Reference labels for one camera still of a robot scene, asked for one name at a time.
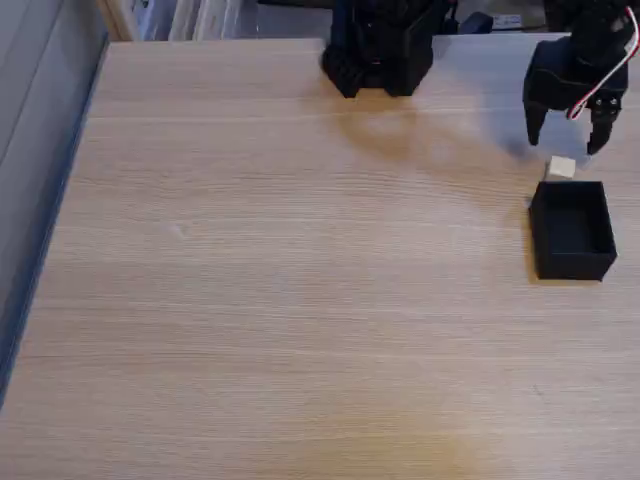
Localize white cube block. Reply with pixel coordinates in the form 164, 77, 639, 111
543, 155, 577, 181

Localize black open box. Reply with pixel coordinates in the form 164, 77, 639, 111
528, 180, 619, 282

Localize dark blue pouch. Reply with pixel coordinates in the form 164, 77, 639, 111
458, 11, 496, 36

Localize light wooden strip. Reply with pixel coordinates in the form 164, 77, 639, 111
96, 0, 137, 43

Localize white and red cable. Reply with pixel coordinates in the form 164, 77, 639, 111
566, 6, 640, 121

